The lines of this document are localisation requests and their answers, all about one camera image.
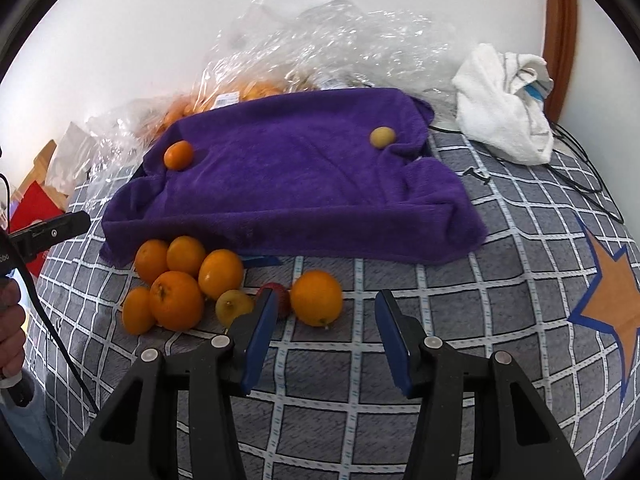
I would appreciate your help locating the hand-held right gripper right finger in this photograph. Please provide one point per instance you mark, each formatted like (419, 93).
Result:
(395, 340)

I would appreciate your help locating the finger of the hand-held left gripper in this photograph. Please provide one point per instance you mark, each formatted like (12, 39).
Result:
(50, 232)

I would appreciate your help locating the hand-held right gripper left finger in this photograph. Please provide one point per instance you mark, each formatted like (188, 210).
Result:
(257, 340)

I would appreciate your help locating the yellow round fruit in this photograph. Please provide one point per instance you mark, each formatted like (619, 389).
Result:
(232, 306)

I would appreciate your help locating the small red fruit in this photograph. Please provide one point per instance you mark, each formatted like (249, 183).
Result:
(283, 300)

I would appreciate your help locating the orange with thin stalk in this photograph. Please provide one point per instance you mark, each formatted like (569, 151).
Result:
(316, 297)

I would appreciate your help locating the large orange with stem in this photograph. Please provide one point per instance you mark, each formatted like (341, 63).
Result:
(176, 301)

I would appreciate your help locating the person's left hand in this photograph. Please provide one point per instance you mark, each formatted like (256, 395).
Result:
(10, 340)

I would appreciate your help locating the red box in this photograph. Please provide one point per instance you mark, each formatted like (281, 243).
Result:
(35, 210)

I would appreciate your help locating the cardboard box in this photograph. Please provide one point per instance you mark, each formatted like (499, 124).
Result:
(42, 160)

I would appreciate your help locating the white paper bag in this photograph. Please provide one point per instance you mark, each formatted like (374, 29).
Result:
(72, 160)

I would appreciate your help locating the grey checkered blanket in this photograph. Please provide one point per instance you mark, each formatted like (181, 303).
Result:
(500, 285)

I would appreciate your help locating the small orange tangerine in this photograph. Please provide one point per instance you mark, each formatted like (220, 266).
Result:
(178, 155)

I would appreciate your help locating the purple towel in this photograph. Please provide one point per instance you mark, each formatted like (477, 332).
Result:
(300, 175)

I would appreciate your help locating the person's jeans leg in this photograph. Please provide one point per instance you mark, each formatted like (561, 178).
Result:
(25, 440)

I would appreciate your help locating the small yellow-green round fruit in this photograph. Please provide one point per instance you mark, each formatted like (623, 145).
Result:
(383, 137)

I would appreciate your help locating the pile of bagged oranges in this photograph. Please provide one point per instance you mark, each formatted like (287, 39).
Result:
(250, 91)

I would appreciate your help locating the white cloth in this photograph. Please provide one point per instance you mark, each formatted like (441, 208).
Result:
(500, 110)

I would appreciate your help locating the clear plastic bag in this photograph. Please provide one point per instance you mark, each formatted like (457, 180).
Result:
(350, 45)

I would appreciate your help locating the wooden door frame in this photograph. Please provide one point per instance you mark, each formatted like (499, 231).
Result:
(560, 35)

